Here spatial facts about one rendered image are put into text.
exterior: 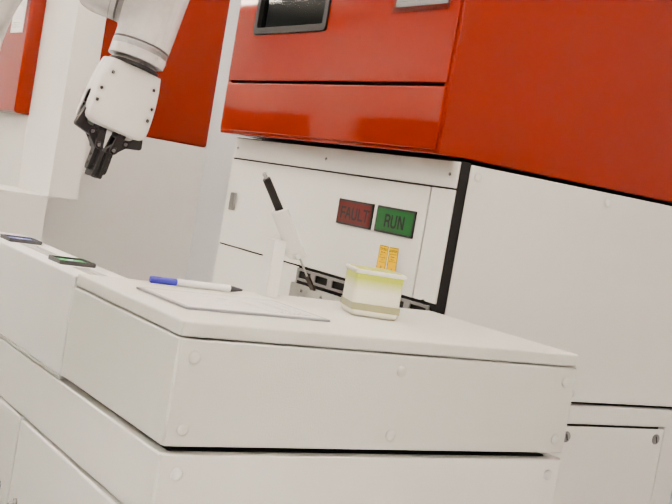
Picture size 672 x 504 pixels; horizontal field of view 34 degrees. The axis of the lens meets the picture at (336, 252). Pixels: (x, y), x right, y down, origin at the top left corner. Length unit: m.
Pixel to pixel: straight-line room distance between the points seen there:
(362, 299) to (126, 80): 0.46
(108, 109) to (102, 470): 0.53
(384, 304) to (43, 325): 0.49
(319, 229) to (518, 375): 0.76
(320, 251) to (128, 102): 0.66
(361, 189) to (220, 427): 0.88
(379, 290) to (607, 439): 0.78
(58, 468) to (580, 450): 1.04
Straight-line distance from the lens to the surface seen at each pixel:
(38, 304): 1.66
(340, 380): 1.33
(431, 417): 1.43
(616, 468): 2.24
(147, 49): 1.61
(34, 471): 1.62
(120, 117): 1.62
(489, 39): 1.87
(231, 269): 2.45
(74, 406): 1.49
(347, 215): 2.07
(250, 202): 2.41
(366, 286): 1.55
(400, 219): 1.94
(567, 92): 1.99
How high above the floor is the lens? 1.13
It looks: 3 degrees down
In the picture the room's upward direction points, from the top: 10 degrees clockwise
